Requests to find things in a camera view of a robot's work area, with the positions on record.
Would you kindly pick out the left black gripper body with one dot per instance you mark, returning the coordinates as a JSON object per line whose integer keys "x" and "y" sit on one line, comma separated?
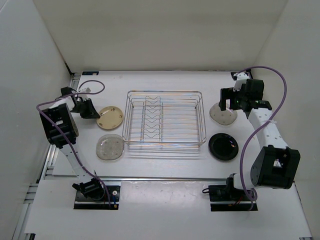
{"x": 85, "y": 108}

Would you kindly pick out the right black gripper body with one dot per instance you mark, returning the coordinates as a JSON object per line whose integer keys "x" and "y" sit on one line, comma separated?
{"x": 236, "y": 98}

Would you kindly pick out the clear plate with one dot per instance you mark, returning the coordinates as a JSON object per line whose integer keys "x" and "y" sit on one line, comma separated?
{"x": 110, "y": 147}
{"x": 226, "y": 117}

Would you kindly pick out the beige round plate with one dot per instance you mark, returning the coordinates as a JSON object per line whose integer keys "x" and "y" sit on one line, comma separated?
{"x": 110, "y": 117}

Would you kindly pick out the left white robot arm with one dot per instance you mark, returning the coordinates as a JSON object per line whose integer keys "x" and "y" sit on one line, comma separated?
{"x": 61, "y": 131}

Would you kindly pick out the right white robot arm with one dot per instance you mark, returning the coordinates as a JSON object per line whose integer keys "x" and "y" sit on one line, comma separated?
{"x": 276, "y": 164}

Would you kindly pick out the black round plate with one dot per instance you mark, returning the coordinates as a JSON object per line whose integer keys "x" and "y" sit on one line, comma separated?
{"x": 223, "y": 147}

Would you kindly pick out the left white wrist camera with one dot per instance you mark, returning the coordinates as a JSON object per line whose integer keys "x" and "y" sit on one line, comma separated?
{"x": 86, "y": 90}

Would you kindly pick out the chrome wire dish rack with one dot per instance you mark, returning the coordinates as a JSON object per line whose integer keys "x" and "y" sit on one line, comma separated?
{"x": 159, "y": 118}

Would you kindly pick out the metal rail bar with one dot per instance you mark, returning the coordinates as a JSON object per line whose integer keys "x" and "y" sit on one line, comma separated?
{"x": 123, "y": 178}

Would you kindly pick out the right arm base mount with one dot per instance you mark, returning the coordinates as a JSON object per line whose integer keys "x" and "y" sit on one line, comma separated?
{"x": 226, "y": 199}

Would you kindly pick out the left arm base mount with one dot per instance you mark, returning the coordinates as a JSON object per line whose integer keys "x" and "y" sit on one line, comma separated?
{"x": 99, "y": 203}

